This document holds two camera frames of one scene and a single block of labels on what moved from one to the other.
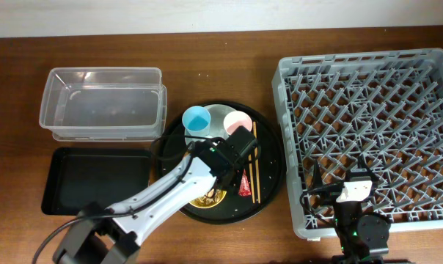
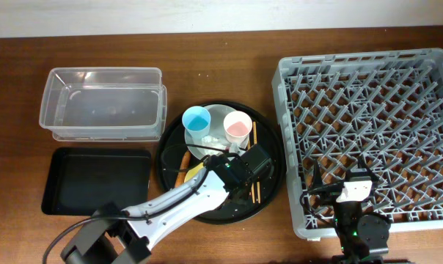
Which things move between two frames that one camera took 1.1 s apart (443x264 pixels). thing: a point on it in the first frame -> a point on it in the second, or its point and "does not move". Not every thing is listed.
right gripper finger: [317, 176] does not move
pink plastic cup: [235, 119] does not move
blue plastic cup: [196, 121] does not move
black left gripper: [239, 168] -> [252, 184]
